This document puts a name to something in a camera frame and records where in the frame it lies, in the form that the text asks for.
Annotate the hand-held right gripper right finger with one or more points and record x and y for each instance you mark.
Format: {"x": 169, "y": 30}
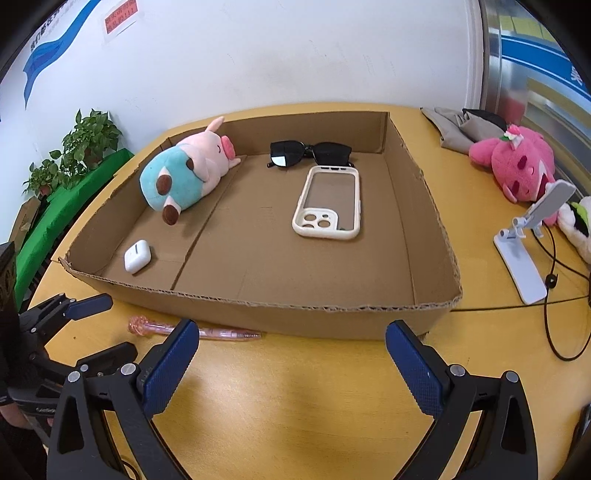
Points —
{"x": 415, "y": 369}

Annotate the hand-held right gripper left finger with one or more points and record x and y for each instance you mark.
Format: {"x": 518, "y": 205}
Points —
{"x": 171, "y": 364}

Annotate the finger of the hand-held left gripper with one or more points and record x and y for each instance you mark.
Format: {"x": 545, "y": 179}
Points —
{"x": 101, "y": 357}
{"x": 87, "y": 306}

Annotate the pink pen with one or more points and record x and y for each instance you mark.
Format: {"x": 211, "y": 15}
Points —
{"x": 147, "y": 327}

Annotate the white earbuds case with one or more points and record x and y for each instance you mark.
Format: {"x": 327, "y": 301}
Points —
{"x": 137, "y": 256}

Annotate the shallow cardboard box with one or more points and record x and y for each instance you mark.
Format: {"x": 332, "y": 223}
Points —
{"x": 277, "y": 258}

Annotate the cream phone case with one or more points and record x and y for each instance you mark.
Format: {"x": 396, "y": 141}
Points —
{"x": 314, "y": 230}

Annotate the black sunglasses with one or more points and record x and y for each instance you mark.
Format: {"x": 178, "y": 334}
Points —
{"x": 286, "y": 154}

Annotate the person's left hand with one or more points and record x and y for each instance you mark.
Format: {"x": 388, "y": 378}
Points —
{"x": 11, "y": 416}

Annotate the person's black clothing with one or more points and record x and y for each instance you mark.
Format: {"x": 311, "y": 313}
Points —
{"x": 18, "y": 457}

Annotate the green cloth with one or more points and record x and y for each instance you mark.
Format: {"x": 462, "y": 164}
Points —
{"x": 60, "y": 207}

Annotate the small cardboard box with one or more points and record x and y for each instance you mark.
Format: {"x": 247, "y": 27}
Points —
{"x": 25, "y": 217}

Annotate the green potted plant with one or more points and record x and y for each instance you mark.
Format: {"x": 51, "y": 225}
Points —
{"x": 92, "y": 138}
{"x": 44, "y": 177}

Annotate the white phone stand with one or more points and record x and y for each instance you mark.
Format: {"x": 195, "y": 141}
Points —
{"x": 521, "y": 267}

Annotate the pink and teal pig plush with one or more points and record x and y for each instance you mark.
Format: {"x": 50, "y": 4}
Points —
{"x": 175, "y": 175}

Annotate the white and green plush toy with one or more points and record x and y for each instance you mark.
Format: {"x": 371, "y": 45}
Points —
{"x": 577, "y": 230}

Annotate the pink plush toy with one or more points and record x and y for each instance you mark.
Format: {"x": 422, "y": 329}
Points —
{"x": 512, "y": 161}

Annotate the grey cloth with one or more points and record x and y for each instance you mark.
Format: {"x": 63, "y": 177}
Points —
{"x": 452, "y": 131}

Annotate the black cloth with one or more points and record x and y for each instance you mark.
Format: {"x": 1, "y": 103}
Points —
{"x": 482, "y": 116}

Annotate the glass door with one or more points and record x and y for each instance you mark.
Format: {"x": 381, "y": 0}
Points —
{"x": 521, "y": 78}

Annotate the red wall notice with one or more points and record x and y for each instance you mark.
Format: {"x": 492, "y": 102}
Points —
{"x": 121, "y": 18}

